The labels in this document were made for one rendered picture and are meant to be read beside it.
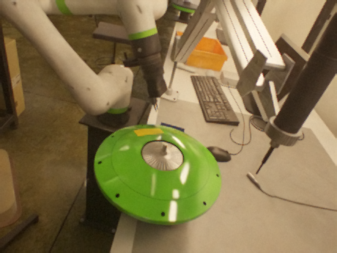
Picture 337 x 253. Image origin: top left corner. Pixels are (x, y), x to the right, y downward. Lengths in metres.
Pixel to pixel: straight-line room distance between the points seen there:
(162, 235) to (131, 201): 0.18
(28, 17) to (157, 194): 0.71
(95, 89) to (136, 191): 0.48
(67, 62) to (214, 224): 0.69
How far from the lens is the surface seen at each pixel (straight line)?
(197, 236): 0.70
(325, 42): 0.36
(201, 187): 0.57
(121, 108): 1.08
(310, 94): 0.37
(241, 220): 0.78
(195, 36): 0.90
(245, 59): 0.54
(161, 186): 0.53
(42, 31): 0.95
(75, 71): 0.92
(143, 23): 0.77
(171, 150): 0.61
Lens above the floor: 1.49
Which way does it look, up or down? 35 degrees down
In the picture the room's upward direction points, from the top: 15 degrees clockwise
